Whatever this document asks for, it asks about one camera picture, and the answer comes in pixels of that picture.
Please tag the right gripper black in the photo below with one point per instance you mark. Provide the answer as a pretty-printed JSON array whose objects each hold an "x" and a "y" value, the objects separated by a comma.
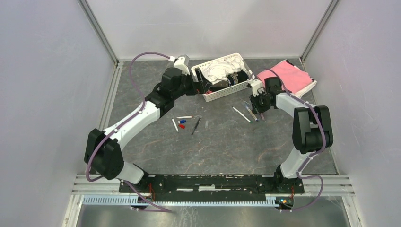
[{"x": 256, "y": 108}]

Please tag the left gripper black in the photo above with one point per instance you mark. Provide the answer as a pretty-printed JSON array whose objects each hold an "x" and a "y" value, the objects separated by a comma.
[{"x": 194, "y": 90}]

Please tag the white plastic basket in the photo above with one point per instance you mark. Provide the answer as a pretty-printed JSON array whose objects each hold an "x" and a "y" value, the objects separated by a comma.
[{"x": 229, "y": 90}]

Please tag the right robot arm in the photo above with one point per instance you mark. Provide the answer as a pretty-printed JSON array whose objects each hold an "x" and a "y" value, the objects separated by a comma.
[{"x": 311, "y": 128}]

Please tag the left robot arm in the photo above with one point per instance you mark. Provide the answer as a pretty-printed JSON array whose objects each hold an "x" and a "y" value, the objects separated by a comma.
[{"x": 104, "y": 148}]

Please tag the black pen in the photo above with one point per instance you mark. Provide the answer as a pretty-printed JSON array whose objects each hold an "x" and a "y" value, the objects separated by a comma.
[{"x": 196, "y": 125}]

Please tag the white marker pen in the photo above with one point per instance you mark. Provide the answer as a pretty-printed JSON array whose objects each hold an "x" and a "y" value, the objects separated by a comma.
[{"x": 175, "y": 125}]

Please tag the white cloth in basket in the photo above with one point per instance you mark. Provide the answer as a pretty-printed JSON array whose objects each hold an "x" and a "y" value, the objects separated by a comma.
[{"x": 218, "y": 70}]

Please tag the red tipped white marker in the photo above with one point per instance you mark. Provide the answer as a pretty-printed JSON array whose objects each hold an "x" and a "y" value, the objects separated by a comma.
[{"x": 184, "y": 117}]

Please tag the black cloth in basket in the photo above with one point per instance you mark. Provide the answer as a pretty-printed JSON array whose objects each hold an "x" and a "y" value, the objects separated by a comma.
[{"x": 232, "y": 79}]

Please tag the white folded cloth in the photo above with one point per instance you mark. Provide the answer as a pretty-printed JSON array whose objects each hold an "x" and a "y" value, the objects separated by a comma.
[{"x": 305, "y": 89}]

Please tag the pink folded cloth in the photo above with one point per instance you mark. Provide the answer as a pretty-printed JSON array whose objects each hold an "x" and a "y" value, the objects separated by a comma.
[{"x": 286, "y": 78}]

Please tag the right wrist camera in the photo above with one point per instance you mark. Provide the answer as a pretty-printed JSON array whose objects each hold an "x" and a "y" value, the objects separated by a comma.
[{"x": 256, "y": 86}]

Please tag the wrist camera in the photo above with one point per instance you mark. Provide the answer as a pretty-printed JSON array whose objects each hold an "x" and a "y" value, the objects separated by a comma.
[
  {"x": 181, "y": 62},
  {"x": 256, "y": 86}
]

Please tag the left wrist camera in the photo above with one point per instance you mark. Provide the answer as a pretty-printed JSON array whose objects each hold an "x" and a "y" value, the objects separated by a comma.
[{"x": 181, "y": 62}]

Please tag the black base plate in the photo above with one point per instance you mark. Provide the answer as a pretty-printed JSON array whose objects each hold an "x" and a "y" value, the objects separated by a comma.
[{"x": 214, "y": 188}]

